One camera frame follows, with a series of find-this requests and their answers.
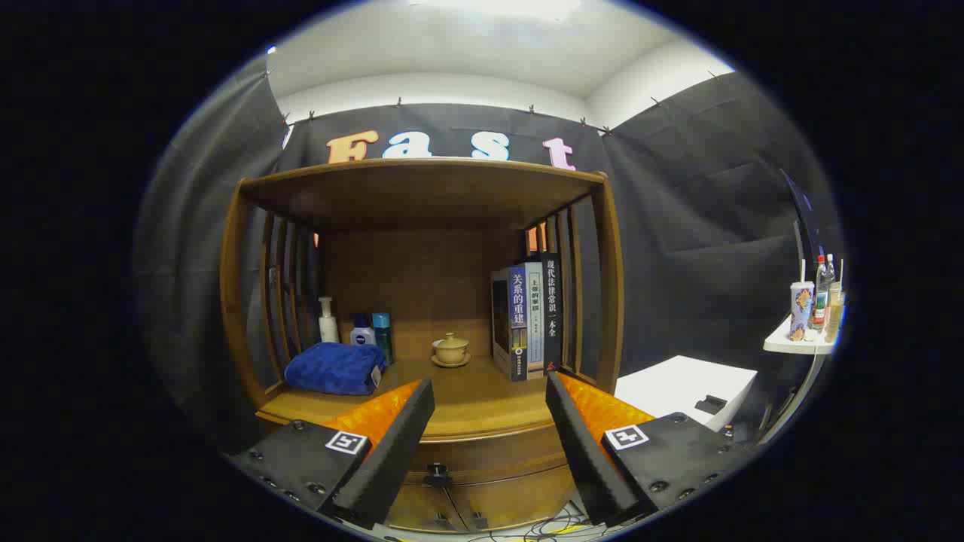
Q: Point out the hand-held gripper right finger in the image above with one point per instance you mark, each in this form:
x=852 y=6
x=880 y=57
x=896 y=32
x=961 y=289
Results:
x=584 y=452

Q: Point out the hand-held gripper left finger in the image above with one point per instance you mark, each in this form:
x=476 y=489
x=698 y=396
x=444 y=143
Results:
x=392 y=459

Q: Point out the wooden drawer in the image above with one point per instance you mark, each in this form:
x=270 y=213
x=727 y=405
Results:
x=497 y=455

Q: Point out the wooden countertop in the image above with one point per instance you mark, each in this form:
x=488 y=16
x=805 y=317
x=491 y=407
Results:
x=467 y=391

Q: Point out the wooden cabinet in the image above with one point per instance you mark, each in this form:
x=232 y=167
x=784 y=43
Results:
x=422 y=278

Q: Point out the blue folded towel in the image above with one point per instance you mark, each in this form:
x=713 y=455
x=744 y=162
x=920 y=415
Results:
x=331 y=369

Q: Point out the beige saucer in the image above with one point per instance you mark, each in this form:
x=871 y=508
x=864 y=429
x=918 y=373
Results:
x=452 y=365

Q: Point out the white box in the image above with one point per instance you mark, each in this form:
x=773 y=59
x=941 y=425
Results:
x=678 y=384

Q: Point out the beige lidded tea cup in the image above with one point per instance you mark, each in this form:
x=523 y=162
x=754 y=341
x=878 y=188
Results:
x=450 y=348

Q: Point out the white bottle with blue cap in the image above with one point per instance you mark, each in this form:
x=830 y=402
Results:
x=362 y=335

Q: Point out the teal bottle with blue cap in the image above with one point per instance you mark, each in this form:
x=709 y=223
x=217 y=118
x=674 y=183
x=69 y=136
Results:
x=382 y=331

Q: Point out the small black item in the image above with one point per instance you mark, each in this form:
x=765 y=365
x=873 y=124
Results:
x=710 y=404

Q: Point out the white pump bottle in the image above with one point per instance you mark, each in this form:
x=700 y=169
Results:
x=328 y=327

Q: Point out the blue spine book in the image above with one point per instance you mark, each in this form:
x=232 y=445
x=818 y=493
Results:
x=518 y=316

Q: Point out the black spine book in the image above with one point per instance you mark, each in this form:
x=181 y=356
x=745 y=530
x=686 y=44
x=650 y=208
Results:
x=552 y=301

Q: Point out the white side shelf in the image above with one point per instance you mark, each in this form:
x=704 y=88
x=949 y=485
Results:
x=783 y=342

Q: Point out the patterned paper cup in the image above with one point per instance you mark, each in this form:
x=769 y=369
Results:
x=801 y=309

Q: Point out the clear bottle with red label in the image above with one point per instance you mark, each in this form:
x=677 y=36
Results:
x=821 y=301

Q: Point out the amber bottle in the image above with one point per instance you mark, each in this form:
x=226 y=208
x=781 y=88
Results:
x=834 y=316

